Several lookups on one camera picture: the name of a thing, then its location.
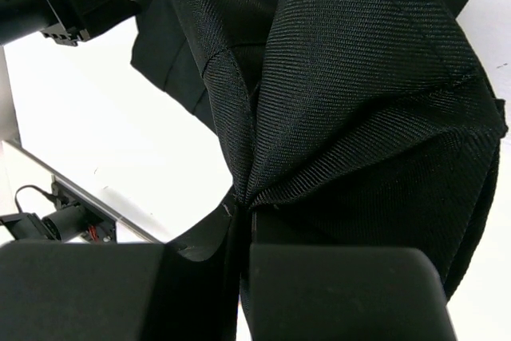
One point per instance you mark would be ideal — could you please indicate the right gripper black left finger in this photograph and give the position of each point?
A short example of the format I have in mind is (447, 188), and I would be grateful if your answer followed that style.
(186, 289)

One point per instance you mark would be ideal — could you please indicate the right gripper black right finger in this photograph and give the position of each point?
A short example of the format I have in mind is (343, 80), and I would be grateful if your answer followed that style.
(302, 288)

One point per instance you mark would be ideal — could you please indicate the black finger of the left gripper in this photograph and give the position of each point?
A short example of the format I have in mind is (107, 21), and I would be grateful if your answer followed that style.
(96, 17)

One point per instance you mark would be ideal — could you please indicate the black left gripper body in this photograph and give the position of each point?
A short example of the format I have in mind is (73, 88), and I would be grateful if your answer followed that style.
(59, 20)

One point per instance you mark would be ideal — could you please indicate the black pleated skirt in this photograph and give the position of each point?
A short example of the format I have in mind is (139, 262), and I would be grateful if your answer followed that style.
(369, 121)

